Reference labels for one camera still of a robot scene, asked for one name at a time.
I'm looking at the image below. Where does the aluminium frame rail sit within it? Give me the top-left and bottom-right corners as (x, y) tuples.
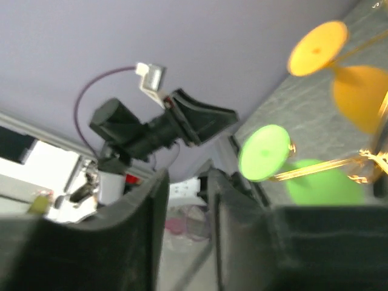
(0, 110), (155, 179)

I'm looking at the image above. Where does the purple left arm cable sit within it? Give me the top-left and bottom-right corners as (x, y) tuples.
(73, 66), (137, 152)

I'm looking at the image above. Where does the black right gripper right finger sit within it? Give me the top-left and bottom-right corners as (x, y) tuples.
(208, 169), (387, 290)

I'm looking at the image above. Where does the green plastic wine glass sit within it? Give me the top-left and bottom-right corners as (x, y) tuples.
(238, 124), (364, 206)

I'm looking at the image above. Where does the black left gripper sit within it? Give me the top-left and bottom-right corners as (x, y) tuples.
(142, 89), (238, 152)

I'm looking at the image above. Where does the orange plastic wine glass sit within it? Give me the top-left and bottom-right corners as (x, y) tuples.
(287, 21), (387, 134)

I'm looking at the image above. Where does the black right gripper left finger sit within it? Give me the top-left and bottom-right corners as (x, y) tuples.
(1, 170), (169, 290)

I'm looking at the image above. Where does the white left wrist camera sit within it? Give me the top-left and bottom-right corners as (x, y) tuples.
(135, 62), (167, 109)

